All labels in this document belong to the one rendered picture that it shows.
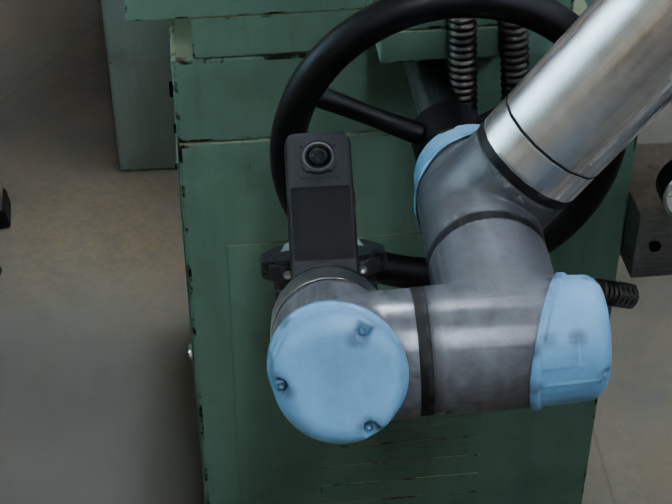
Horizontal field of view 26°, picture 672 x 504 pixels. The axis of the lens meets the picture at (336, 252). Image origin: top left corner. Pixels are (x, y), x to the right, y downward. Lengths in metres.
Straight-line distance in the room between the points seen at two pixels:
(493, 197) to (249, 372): 0.68
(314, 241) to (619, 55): 0.24
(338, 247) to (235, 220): 0.45
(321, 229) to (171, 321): 1.29
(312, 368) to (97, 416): 1.34
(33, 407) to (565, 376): 1.40
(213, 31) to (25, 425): 0.96
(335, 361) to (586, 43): 0.24
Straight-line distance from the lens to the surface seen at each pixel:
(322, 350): 0.78
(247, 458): 1.62
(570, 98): 0.87
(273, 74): 1.32
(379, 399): 0.79
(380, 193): 1.40
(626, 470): 2.05
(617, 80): 0.87
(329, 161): 0.99
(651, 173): 1.50
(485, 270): 0.84
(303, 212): 0.97
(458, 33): 1.19
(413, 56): 1.21
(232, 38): 1.30
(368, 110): 1.13
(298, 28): 1.30
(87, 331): 2.25
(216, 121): 1.34
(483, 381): 0.82
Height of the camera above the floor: 1.46
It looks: 38 degrees down
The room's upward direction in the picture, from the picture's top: straight up
